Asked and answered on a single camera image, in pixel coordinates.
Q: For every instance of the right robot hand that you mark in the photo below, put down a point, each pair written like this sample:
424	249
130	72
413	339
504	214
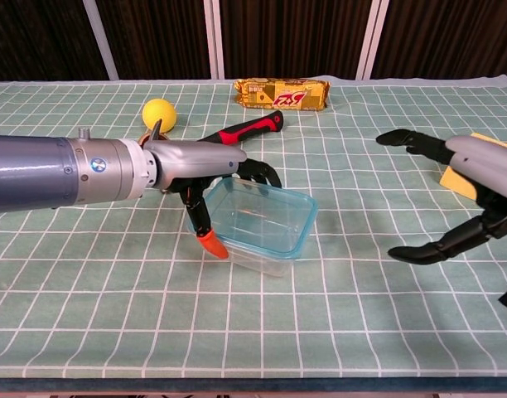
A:
485	166

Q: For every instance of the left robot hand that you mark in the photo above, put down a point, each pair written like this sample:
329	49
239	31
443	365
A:
195	159

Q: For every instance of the blue translucent lid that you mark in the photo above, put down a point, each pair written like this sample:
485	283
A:
262	215

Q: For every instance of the clear plastic container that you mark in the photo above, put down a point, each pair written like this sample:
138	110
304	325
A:
274	267

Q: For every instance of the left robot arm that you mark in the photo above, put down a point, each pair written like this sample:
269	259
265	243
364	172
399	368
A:
38	170

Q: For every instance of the yellow sponge block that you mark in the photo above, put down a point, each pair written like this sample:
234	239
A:
456	182

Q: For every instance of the yellow ball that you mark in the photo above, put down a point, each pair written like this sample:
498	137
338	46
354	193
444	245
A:
159	113

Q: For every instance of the black red claw hammer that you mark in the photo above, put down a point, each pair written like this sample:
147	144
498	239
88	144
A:
253	126

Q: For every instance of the gold cracker packet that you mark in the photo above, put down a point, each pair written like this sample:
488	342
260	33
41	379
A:
278	94

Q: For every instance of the dark folding screen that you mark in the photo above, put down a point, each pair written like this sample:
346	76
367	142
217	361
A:
291	37

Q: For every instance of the green checked tablecloth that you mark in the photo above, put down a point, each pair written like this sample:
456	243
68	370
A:
112	298

